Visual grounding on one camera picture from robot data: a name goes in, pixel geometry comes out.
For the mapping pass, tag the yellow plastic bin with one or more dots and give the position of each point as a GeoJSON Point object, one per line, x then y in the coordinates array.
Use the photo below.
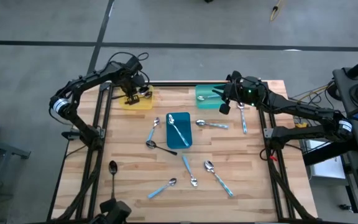
{"type": "Point", "coordinates": [145, 104]}

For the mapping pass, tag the black boxy object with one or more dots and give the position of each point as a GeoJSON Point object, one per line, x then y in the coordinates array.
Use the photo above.
{"type": "Point", "coordinates": [117, 211]}

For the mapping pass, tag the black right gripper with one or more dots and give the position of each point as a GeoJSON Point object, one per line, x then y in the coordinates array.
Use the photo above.
{"type": "Point", "coordinates": [244, 91]}

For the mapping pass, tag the blue plastic bin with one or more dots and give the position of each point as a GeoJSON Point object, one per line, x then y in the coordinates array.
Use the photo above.
{"type": "Point", "coordinates": [183, 119]}

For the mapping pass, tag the grey metal cart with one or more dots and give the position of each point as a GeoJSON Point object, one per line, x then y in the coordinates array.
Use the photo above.
{"type": "Point", "coordinates": [5, 148]}

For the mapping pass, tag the grey desk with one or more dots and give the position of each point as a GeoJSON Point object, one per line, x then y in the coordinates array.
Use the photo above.
{"type": "Point", "coordinates": [342, 93]}

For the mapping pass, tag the black stand leg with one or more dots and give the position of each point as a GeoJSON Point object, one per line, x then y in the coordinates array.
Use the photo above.
{"type": "Point", "coordinates": [328, 152]}

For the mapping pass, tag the black aluminium table frame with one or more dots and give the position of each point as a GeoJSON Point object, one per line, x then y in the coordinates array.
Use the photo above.
{"type": "Point", "coordinates": [172, 83]}

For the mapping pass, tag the small black floor object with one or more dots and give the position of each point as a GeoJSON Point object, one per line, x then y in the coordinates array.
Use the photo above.
{"type": "Point", "coordinates": [345, 208]}

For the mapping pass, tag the teal plastic bin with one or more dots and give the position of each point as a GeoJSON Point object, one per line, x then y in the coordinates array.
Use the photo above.
{"type": "Point", "coordinates": [207, 104]}

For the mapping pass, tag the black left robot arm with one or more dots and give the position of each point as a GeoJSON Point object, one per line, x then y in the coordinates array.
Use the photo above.
{"type": "Point", "coordinates": [82, 82]}

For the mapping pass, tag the white box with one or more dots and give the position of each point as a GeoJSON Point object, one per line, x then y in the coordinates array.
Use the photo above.
{"type": "Point", "coordinates": [328, 168]}

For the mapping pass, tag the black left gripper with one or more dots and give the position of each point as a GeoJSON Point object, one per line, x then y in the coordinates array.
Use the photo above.
{"type": "Point", "coordinates": [132, 82]}

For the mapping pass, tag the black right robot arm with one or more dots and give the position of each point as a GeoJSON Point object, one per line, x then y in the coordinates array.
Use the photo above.
{"type": "Point", "coordinates": [306, 110]}

